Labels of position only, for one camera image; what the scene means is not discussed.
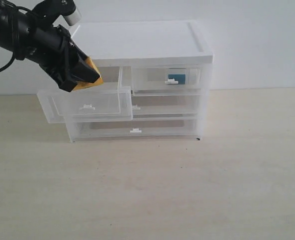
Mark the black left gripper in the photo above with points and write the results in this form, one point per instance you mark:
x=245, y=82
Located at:
x=46, y=48

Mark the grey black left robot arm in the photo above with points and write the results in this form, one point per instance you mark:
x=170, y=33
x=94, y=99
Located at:
x=14, y=24

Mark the clear bottom wide drawer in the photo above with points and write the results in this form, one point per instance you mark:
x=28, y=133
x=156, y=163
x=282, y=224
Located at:
x=79, y=131

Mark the clear middle wide drawer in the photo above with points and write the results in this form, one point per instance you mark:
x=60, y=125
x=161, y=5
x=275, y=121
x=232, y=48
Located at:
x=166, y=105

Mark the clear wide drawer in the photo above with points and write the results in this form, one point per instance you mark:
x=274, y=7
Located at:
x=79, y=131
x=166, y=105

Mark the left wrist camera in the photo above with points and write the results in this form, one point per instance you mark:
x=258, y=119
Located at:
x=50, y=10

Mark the white plastic drawer cabinet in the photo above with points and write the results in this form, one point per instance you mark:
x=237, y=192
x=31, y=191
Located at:
x=151, y=44

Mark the yellow cheese block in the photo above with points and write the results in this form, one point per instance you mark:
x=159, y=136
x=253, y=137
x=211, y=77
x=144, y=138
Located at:
x=86, y=75

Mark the white bottle teal label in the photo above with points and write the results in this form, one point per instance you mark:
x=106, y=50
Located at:
x=182, y=76

